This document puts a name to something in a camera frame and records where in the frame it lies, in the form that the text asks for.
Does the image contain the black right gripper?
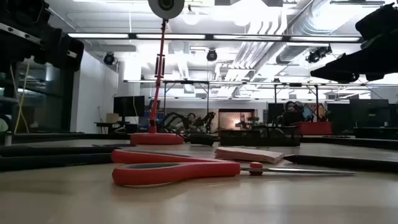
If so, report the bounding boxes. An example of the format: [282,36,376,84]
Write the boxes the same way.
[310,2,398,84]

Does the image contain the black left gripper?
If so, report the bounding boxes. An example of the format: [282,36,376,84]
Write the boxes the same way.
[0,0,85,74]

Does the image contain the black pen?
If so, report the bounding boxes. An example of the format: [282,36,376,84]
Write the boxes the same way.
[283,154,398,174]
[0,152,113,172]
[0,145,119,156]

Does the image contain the purple sticky note pad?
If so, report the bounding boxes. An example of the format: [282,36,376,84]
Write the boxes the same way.
[91,142,134,148]

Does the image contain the black mesh desk organizer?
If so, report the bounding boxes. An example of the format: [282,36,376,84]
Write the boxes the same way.
[218,108,301,147]

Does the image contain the pink sticky note pad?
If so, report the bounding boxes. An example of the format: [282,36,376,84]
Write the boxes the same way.
[213,146,285,165]

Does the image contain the red-handled scissors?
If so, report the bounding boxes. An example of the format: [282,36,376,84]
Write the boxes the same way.
[111,148,356,188]

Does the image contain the wide black monitor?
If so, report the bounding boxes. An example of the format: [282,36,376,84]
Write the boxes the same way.
[349,98,390,128]

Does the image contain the black ceiling spotlight cluster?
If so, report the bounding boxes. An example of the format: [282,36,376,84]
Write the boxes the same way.
[305,45,333,64]

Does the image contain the red storage bin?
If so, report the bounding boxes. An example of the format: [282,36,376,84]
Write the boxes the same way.
[294,121,333,136]

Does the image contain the dark background desk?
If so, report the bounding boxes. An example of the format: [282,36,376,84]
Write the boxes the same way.
[94,121,141,134]

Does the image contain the black monitor on stand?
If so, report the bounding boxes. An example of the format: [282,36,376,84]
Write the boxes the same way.
[113,95,146,125]

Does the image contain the green and white object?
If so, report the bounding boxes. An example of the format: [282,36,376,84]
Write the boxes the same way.
[0,114,14,147]

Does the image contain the black background robot arms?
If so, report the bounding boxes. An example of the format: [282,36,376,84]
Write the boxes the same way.
[163,111,217,134]

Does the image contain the colourful patterned wall hanging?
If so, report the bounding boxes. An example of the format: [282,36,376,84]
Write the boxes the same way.
[303,102,329,123]

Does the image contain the yellow cable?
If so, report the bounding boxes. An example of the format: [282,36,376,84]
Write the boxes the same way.
[8,58,31,135]

